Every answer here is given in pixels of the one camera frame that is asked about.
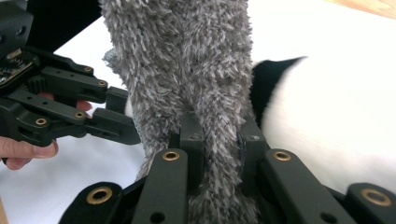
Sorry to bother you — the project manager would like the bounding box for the light blue table mat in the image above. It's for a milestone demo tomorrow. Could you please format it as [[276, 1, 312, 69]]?
[[0, 0, 396, 224]]

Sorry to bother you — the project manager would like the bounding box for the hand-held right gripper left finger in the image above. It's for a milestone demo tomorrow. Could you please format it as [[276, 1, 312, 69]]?
[[168, 111, 205, 191]]

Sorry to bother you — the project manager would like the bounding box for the black and white panda plush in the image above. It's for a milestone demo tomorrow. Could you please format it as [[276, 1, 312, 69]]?
[[123, 55, 396, 194]]

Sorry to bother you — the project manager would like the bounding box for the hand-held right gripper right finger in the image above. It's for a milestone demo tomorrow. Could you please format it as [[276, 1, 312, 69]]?
[[236, 115, 271, 198]]

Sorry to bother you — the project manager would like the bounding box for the grey fuzzy cloth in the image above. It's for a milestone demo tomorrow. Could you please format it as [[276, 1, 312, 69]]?
[[98, 0, 263, 224]]

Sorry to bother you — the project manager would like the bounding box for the wooden table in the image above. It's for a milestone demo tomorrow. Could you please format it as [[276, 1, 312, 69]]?
[[323, 0, 396, 21]]

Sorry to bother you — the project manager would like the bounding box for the black curtain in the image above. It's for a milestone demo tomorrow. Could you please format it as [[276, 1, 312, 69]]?
[[26, 0, 103, 53]]

